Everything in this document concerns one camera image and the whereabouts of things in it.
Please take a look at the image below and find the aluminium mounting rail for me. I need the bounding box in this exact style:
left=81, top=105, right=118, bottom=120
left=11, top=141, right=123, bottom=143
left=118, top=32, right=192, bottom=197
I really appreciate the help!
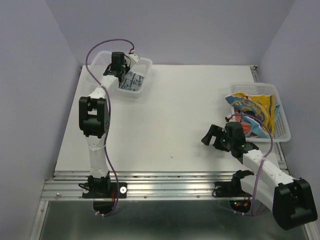
left=39, top=171, right=308, bottom=201

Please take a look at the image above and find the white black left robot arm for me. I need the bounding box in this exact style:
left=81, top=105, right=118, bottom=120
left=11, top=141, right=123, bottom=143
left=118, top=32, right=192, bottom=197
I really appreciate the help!
left=78, top=51, right=140, bottom=199

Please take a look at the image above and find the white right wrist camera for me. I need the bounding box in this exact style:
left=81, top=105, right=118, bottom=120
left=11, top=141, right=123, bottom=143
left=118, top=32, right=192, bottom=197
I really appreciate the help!
left=224, top=116, right=237, bottom=123

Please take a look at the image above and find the blue white patterned towel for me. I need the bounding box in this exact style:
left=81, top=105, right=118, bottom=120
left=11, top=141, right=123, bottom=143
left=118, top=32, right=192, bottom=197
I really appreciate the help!
left=118, top=70, right=145, bottom=92

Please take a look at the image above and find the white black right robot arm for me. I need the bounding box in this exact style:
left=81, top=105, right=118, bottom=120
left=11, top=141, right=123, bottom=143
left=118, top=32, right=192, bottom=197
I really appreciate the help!
left=201, top=122, right=318, bottom=230

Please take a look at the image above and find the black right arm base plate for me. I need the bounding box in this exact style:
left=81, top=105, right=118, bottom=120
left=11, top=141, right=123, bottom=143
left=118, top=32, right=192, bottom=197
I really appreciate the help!
left=212, top=181, right=253, bottom=198

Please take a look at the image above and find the yellow tiger towel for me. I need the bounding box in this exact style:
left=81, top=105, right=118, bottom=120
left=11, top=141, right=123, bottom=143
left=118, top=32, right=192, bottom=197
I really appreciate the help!
left=225, top=92, right=276, bottom=135

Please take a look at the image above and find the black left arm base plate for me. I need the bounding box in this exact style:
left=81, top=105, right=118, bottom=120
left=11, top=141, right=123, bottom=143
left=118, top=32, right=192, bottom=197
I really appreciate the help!
left=82, top=182, right=128, bottom=199

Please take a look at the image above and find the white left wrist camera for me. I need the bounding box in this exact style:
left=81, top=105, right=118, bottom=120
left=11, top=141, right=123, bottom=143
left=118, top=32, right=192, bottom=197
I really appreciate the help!
left=127, top=50, right=140, bottom=69

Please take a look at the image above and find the white perforated basket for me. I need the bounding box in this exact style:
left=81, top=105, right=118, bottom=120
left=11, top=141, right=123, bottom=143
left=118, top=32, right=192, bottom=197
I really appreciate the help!
left=84, top=51, right=153, bottom=98
left=225, top=82, right=291, bottom=143

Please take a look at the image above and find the white perforated basket right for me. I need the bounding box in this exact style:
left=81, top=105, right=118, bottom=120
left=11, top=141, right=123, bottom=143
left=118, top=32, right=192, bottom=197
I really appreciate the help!
left=225, top=82, right=291, bottom=143

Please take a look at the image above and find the light blue orange towel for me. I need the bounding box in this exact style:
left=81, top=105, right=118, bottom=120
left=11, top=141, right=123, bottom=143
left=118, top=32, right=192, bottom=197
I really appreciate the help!
left=241, top=104, right=280, bottom=139

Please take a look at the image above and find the white perforated basket left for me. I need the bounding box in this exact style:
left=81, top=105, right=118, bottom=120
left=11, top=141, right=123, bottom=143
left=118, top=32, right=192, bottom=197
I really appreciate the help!
left=84, top=51, right=153, bottom=98

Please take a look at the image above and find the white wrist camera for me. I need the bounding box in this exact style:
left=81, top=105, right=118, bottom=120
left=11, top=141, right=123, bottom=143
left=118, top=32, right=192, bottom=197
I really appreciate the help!
left=224, top=116, right=237, bottom=123
left=127, top=50, right=140, bottom=69

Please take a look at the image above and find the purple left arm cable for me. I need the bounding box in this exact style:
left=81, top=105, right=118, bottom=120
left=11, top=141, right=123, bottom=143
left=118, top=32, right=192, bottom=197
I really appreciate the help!
left=84, top=38, right=136, bottom=218

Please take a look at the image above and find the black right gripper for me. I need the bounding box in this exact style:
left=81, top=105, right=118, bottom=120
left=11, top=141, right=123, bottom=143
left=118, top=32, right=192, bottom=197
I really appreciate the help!
left=199, top=124, right=233, bottom=152

